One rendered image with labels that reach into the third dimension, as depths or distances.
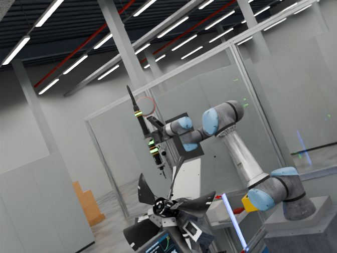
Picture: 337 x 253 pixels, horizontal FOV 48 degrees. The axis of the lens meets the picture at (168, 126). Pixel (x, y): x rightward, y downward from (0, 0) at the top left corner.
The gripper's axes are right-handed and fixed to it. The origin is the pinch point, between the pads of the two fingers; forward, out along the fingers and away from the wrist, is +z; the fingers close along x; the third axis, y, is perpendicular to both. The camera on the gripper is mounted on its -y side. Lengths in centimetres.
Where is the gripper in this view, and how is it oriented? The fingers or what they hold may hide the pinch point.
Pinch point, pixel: (144, 136)
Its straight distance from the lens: 237.5
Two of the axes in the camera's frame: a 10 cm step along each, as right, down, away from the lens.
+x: 5.6, -2.4, 7.9
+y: 3.9, 9.2, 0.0
